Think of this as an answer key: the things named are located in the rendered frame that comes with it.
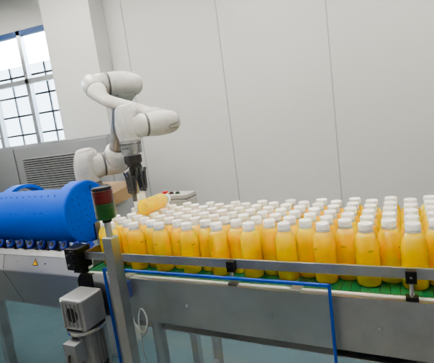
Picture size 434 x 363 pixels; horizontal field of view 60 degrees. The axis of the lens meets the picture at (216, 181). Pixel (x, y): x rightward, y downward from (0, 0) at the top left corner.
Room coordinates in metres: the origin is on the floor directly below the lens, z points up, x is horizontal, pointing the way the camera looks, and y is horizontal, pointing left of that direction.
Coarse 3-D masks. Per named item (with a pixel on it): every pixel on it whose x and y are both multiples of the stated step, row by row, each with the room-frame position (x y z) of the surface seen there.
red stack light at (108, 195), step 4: (92, 192) 1.12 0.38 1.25; (96, 192) 1.11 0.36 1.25; (100, 192) 1.11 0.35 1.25; (104, 192) 1.12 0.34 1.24; (108, 192) 1.12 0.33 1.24; (112, 192) 1.14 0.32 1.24; (92, 196) 1.12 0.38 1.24; (96, 196) 1.11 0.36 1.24; (100, 196) 1.11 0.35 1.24; (104, 196) 1.11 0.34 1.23; (108, 196) 1.12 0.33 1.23; (112, 196) 1.14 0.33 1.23; (92, 200) 1.13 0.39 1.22; (96, 200) 1.11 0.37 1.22; (100, 200) 1.11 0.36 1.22; (104, 200) 1.11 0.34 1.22; (108, 200) 1.12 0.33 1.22; (112, 200) 1.13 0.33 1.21; (96, 204) 1.11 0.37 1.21; (100, 204) 1.11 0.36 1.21
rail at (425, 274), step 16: (96, 256) 1.39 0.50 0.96; (128, 256) 1.31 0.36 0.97; (144, 256) 1.28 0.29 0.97; (160, 256) 1.25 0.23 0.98; (176, 256) 1.22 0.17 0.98; (192, 256) 1.19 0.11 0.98; (304, 272) 1.02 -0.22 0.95; (320, 272) 1.00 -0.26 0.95; (336, 272) 0.98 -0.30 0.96; (352, 272) 0.96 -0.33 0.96; (368, 272) 0.94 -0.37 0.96; (384, 272) 0.92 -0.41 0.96; (400, 272) 0.90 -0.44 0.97; (432, 272) 0.87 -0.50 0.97
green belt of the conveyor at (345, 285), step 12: (228, 276) 1.18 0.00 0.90; (240, 276) 1.17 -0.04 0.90; (264, 276) 1.15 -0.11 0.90; (276, 276) 1.13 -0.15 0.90; (300, 276) 1.11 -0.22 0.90; (336, 288) 1.00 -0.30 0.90; (348, 288) 0.99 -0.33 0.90; (360, 288) 0.98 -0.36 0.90; (372, 288) 0.97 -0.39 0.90; (384, 288) 0.96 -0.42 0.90; (396, 288) 0.95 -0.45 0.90; (432, 288) 0.93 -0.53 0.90
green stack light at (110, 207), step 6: (108, 204) 1.12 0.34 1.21; (114, 204) 1.15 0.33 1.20; (96, 210) 1.12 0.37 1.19; (102, 210) 1.11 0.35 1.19; (108, 210) 1.12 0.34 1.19; (114, 210) 1.14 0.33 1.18; (96, 216) 1.12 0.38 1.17; (102, 216) 1.11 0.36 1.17; (108, 216) 1.11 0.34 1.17; (114, 216) 1.13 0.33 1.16
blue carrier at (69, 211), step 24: (0, 192) 1.83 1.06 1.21; (24, 192) 1.73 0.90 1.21; (48, 192) 1.65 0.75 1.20; (72, 192) 1.60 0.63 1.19; (0, 216) 1.74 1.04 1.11; (24, 216) 1.66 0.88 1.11; (48, 216) 1.59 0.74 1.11; (72, 216) 1.58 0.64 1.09; (24, 240) 1.78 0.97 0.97; (48, 240) 1.68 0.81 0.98; (72, 240) 1.60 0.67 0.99
